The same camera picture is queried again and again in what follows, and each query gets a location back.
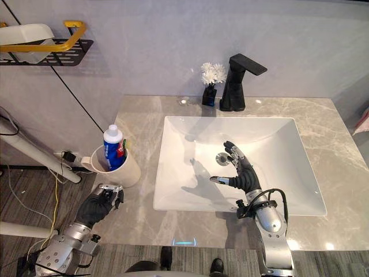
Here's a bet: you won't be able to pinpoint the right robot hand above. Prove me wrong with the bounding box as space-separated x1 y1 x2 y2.
209 140 262 193

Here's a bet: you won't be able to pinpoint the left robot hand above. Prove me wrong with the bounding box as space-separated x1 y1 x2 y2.
76 184 125 229

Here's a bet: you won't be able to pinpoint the white square sink basin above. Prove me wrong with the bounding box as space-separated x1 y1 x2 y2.
152 115 328 217

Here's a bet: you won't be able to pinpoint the chrome sink drain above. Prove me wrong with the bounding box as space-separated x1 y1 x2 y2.
215 152 232 166

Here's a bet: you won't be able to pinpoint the beige ceramic mug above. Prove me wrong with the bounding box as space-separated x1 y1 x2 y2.
80 144 142 188

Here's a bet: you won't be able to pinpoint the blue white toothpaste tube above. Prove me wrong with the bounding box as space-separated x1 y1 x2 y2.
103 124 127 171

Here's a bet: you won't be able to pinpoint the black angular faucet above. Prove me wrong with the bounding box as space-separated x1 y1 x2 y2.
219 54 268 112

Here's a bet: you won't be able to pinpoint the white flowers in black vase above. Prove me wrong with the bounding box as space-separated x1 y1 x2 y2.
201 62 227 106

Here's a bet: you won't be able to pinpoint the white plastic basin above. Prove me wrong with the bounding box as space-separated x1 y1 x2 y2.
0 23 55 63

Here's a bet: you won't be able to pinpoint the yellow cable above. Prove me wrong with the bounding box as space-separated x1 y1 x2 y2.
39 166 61 252

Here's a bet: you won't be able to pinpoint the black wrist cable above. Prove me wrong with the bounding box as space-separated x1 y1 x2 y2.
247 188 289 224

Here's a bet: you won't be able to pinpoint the white tubular frame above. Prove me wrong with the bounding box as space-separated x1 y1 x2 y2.
0 118 82 239

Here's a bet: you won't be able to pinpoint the black wall shelf yellow rail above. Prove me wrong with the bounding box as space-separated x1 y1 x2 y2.
0 20 95 68

